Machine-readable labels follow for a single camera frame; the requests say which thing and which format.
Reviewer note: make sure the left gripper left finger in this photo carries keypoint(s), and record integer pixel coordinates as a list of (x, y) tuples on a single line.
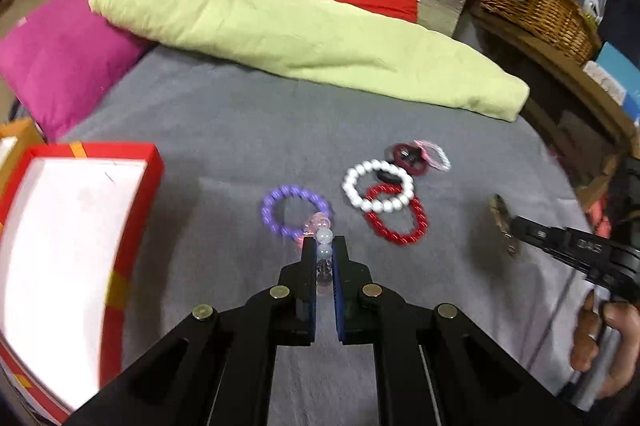
[(306, 290)]

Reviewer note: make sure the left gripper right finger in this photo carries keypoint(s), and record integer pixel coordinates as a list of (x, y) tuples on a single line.
[(350, 290)]

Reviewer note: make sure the person's right hand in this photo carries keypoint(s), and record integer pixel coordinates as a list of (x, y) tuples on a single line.
[(587, 342)]

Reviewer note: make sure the grey bed cover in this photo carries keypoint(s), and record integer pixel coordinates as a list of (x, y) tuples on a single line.
[(463, 332)]

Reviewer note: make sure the red white gift box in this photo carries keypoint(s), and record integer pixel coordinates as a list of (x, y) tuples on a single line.
[(73, 216)]

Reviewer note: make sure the wicker basket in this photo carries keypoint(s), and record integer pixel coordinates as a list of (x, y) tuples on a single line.
[(561, 24)]

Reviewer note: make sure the light green folded blanket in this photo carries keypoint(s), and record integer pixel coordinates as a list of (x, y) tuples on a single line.
[(328, 42)]

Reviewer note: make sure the orange box lid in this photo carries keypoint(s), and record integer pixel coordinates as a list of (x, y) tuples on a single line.
[(16, 138)]

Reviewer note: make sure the magenta pillow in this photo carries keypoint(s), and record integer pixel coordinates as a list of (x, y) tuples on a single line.
[(62, 59)]

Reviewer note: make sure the maroon ring bangle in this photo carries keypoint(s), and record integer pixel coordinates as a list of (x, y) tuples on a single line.
[(408, 157)]

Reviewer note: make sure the wooden shelf rail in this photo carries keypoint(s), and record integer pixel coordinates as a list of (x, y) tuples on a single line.
[(610, 115)]

